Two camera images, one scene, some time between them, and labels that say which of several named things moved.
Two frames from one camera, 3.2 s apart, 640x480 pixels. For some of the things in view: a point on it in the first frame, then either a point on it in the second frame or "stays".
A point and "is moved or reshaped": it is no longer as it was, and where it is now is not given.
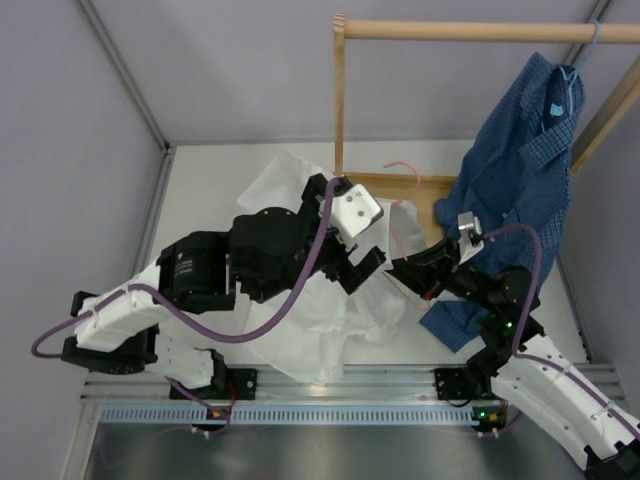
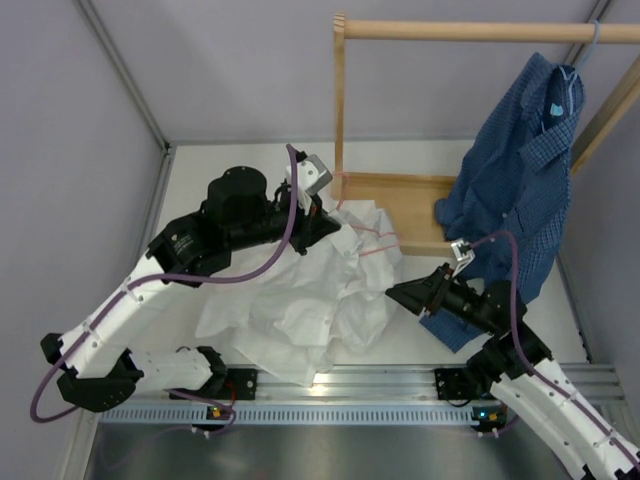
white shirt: [324, 318] is moved or reshaped
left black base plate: [240, 385] stays
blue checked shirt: [512, 179] stays
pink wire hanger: [392, 210] -> [345, 174]
